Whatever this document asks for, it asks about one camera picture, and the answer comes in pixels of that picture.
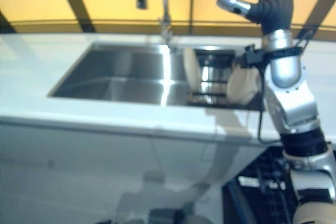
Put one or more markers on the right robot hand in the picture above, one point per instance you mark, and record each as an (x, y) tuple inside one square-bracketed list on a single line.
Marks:
[(275, 6)]

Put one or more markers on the cream ceramic plate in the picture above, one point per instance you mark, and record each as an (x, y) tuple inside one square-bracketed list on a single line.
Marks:
[(193, 68), (241, 87)]

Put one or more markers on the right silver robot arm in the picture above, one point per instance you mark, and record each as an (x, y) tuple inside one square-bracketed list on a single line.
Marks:
[(291, 103)]

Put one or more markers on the roll-up steel drying rack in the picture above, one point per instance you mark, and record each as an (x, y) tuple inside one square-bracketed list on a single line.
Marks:
[(212, 77)]

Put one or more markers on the chrome kitchen faucet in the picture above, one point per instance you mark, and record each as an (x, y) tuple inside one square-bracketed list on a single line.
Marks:
[(165, 3)]

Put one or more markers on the stainless steel sink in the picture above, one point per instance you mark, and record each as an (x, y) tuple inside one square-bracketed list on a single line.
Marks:
[(118, 77)]

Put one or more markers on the white kitchen cabinet front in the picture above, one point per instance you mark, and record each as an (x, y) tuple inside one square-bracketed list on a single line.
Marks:
[(78, 169)]

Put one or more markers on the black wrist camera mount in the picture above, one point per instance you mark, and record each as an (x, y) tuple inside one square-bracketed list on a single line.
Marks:
[(252, 57)]

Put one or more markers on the dark window frame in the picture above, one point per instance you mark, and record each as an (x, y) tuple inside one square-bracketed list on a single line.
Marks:
[(78, 3)]

